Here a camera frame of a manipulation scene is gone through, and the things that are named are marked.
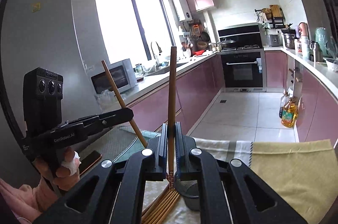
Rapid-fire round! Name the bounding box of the yellow cloth mat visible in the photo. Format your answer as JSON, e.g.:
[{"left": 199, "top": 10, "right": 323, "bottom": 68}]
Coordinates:
[{"left": 251, "top": 140, "right": 337, "bottom": 223}]

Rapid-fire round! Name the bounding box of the white water heater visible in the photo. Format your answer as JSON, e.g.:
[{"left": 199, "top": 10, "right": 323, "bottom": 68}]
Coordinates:
[{"left": 172, "top": 0, "right": 192, "bottom": 22}]

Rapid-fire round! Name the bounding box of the pink sleeve forearm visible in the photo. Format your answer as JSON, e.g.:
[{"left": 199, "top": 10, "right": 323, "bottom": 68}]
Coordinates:
[{"left": 1, "top": 179, "right": 58, "bottom": 223}]

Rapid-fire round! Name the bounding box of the smartphone on table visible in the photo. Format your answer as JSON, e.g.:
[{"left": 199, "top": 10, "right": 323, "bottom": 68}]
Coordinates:
[{"left": 79, "top": 151, "right": 102, "bottom": 176}]

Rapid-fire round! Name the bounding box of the pink lower cabinets left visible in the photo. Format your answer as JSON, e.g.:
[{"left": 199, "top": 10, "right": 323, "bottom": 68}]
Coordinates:
[{"left": 129, "top": 54, "right": 225, "bottom": 134}]

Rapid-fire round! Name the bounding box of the kitchen window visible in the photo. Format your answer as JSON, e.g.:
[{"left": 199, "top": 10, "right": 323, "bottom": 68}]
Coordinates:
[{"left": 95, "top": 0, "right": 175, "bottom": 66}]

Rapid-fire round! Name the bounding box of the light bamboo chopstick one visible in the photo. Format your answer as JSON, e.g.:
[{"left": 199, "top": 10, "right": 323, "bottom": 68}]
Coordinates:
[{"left": 141, "top": 186, "right": 180, "bottom": 224}]

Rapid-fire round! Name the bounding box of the cooking oil bottle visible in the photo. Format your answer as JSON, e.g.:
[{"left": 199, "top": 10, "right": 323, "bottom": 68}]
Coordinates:
[{"left": 281, "top": 97, "right": 298, "bottom": 128}]

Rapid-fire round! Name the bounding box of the chopstick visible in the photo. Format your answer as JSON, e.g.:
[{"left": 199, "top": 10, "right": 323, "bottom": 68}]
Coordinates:
[
  {"left": 101, "top": 60, "right": 148, "bottom": 148},
  {"left": 167, "top": 46, "right": 177, "bottom": 191}
]

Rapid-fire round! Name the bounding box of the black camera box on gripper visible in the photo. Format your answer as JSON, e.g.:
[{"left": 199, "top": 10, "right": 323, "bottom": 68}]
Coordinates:
[{"left": 23, "top": 67, "right": 64, "bottom": 135}]

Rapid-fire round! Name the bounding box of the mint green kettle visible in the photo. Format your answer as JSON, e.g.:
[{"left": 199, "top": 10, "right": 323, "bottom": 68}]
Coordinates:
[{"left": 315, "top": 27, "right": 337, "bottom": 59}]

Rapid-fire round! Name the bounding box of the steel pot on counter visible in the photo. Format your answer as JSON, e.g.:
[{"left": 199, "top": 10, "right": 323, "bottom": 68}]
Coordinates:
[{"left": 282, "top": 33, "right": 296, "bottom": 49}]

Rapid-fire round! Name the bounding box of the silver refrigerator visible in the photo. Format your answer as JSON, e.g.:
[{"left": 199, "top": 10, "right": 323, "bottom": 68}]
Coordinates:
[{"left": 1, "top": 0, "right": 100, "bottom": 132}]

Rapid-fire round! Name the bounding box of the black range hood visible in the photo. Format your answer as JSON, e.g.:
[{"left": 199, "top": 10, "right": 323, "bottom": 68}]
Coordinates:
[{"left": 218, "top": 23, "right": 262, "bottom": 50}]

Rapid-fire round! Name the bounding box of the white microwave oven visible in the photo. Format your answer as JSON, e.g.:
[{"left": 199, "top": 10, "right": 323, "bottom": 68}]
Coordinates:
[{"left": 88, "top": 58, "right": 137, "bottom": 94}]

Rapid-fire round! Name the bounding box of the patterned green beige tablecloth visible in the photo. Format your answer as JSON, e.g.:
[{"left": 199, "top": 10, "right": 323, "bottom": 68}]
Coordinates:
[{"left": 75, "top": 125, "right": 253, "bottom": 223}]

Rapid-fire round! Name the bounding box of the black built-in oven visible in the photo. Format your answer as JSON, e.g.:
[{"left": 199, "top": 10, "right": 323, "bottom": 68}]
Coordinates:
[{"left": 220, "top": 49, "right": 267, "bottom": 92}]

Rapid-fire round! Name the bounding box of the black mesh utensil cup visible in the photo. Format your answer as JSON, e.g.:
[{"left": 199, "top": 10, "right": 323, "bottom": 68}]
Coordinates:
[{"left": 174, "top": 175, "right": 200, "bottom": 211}]

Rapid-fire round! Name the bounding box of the left hand with bandage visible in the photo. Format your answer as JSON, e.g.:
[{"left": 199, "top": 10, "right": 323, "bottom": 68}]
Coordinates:
[{"left": 33, "top": 147, "right": 80, "bottom": 191}]

